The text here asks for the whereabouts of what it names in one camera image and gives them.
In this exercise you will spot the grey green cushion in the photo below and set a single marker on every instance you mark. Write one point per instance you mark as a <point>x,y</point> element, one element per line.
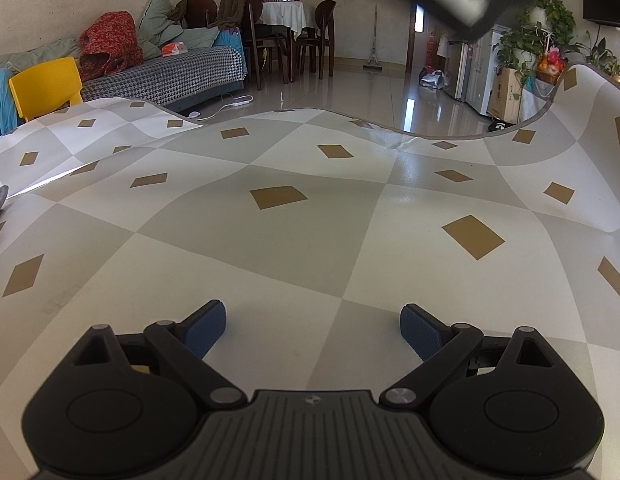
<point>162,25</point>

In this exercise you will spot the white freezer cabinet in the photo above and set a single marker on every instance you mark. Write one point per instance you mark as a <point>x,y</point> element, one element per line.
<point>492,65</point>

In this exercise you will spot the checkered diamond pattern tablecloth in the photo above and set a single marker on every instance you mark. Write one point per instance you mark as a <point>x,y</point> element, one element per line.
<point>310,240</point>

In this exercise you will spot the red patterned cloth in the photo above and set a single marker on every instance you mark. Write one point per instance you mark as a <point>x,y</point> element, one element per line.
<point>110,42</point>

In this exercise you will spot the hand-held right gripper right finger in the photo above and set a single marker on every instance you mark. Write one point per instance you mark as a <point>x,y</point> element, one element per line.
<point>422,330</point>

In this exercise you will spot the dining table with tablecloth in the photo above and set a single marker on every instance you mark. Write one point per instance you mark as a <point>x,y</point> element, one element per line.
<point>285,15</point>

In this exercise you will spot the blue patterned cloth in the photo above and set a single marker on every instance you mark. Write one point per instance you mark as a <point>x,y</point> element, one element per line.
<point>1,105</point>

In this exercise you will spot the fruit basket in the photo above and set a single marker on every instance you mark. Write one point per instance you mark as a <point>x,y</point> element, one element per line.
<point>549,67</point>

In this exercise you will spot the dark wooden dining chair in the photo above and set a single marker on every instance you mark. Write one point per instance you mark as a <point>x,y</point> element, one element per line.
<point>322,25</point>
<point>255,45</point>

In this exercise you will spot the olive garment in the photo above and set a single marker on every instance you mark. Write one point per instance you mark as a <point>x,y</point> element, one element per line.
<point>232,7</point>

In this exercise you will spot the yellow plastic chair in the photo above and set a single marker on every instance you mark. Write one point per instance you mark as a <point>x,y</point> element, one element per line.
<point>47,87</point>

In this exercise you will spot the cardboard box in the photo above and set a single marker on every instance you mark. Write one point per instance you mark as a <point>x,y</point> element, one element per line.
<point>504,97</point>

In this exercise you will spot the green blanket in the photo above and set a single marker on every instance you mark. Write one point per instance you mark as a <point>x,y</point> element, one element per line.
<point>35,55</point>

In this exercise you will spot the houndstooth covered sofa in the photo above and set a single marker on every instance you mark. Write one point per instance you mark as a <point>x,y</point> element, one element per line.
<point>190,72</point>

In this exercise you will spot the white power strip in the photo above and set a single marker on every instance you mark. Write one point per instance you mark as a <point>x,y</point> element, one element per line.
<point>242,102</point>

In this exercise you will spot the silver refrigerator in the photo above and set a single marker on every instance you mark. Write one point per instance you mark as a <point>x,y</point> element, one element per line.
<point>462,72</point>

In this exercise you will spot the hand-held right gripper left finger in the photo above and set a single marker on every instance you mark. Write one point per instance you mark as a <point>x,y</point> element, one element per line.
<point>206,327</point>

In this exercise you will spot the green potted plant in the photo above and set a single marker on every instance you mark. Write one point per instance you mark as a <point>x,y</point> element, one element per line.
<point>549,17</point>

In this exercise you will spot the broom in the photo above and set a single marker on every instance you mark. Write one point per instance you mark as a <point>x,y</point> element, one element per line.
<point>373,55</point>

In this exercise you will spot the silver plastic bag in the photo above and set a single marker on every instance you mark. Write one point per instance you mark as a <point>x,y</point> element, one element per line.
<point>433,80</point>

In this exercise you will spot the black slipper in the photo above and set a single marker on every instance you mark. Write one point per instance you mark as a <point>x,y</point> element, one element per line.
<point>498,125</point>

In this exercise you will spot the orange tissue packet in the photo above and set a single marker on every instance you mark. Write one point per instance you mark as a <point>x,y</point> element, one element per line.
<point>175,49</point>

